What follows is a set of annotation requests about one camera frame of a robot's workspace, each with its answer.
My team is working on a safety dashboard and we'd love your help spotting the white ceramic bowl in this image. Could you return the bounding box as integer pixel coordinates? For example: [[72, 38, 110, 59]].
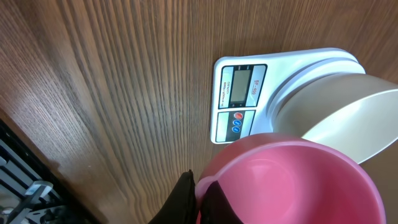
[[274, 74, 397, 164]]

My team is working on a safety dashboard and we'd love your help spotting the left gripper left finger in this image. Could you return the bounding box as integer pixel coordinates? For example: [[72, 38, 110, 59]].
[[149, 170, 196, 224]]

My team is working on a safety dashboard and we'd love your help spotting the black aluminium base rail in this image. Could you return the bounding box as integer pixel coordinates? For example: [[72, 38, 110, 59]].
[[1, 121, 99, 224]]

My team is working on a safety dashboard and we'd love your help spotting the pink plastic measuring scoop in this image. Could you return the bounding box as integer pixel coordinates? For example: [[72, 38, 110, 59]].
[[195, 133, 386, 223]]

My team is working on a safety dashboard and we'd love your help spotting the white digital kitchen scale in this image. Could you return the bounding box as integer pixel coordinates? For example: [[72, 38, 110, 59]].
[[210, 48, 365, 144]]

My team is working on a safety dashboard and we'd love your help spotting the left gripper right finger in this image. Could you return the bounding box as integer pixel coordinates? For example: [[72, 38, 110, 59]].
[[199, 181, 243, 224]]

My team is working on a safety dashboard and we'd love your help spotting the left grey rail clamp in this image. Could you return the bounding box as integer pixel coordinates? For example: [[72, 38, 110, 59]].
[[6, 180, 53, 224]]

